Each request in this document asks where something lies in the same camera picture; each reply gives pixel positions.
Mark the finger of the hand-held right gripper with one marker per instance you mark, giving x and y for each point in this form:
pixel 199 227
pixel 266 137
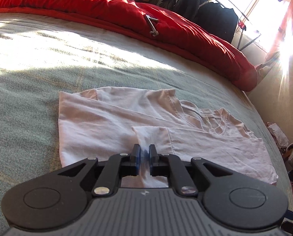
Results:
pixel 291 215

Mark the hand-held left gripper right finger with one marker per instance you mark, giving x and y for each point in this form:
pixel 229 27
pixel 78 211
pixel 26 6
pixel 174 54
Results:
pixel 153 158

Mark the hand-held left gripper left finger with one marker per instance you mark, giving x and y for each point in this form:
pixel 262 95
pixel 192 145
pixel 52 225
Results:
pixel 136 158

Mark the white long-sleeve shirt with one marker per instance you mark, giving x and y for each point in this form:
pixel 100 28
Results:
pixel 99 118

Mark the metal clothes rack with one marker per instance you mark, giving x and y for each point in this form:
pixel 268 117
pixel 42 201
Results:
pixel 242 39

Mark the white bundle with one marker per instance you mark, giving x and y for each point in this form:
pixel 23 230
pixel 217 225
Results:
pixel 278 135

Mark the plain black hanging jacket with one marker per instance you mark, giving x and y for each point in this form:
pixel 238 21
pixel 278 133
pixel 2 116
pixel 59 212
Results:
pixel 215 22

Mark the small red hanging garment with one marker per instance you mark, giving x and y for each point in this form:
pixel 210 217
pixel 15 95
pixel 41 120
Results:
pixel 241 25

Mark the black jacket with round patch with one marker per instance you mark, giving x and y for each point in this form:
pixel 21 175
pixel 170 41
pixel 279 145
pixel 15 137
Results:
pixel 190 0

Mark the red quilt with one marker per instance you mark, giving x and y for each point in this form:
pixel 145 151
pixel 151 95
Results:
pixel 87 2

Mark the window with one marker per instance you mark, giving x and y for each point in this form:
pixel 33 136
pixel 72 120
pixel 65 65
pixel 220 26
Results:
pixel 254 12

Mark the pink curtain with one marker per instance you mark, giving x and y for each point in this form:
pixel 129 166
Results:
pixel 291 17

